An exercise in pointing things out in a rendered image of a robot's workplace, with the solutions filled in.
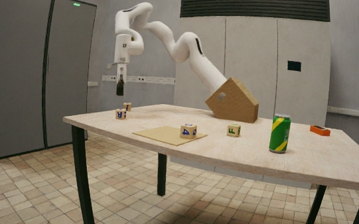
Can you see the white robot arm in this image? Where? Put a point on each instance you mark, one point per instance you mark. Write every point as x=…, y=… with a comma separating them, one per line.
x=129, y=42

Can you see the tan flat mat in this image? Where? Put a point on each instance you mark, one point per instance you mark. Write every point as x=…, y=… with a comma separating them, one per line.
x=168, y=135

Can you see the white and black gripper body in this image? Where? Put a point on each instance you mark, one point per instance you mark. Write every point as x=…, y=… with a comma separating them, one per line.
x=121, y=69

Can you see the green and yellow striped drink can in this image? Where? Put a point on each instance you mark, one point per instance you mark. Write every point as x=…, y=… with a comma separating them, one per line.
x=280, y=133

